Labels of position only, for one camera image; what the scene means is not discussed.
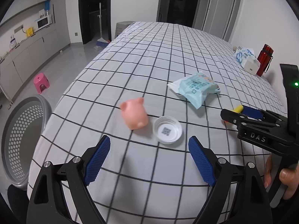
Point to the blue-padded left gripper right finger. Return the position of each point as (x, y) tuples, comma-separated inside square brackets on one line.
[(250, 203)]

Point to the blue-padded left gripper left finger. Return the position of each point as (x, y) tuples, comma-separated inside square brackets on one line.
[(47, 203)]

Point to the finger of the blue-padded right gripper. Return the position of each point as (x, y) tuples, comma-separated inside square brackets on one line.
[(253, 113), (240, 120)]

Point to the yellow marker pen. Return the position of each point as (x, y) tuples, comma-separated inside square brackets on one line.
[(237, 110)]

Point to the light blue wipes packet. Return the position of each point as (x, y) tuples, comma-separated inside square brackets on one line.
[(195, 88)]

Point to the clear plastic lid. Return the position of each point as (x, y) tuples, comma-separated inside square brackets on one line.
[(167, 130)]

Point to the pink rubber pig toy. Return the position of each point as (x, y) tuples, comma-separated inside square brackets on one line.
[(134, 114)]

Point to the person's right hand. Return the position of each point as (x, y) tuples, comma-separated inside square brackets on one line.
[(287, 176)]

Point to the white blue tissue pack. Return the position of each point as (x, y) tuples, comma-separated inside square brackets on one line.
[(247, 59)]

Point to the red thermos bottle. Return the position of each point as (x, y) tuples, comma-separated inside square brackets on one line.
[(265, 57)]

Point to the grey perforated laundry basket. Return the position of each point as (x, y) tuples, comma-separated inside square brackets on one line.
[(20, 136)]

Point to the white black checked tablecloth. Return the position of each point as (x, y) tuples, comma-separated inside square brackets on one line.
[(143, 180)]

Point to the small pink plastic stool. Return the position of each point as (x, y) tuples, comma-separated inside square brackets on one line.
[(41, 82)]

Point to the grey cabinet counter unit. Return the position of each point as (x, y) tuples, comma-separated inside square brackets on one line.
[(30, 54)]

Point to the stacked grey plastic stools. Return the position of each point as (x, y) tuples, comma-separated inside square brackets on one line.
[(121, 26)]

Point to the blue broom with dustpan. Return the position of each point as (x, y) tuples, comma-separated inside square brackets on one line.
[(101, 43)]

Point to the clear bottle on counter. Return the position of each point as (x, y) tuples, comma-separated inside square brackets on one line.
[(13, 42)]

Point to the yellow box on counter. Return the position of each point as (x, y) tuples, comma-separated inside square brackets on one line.
[(29, 32)]

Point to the white microwave oven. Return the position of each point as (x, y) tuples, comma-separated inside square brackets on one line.
[(43, 22)]

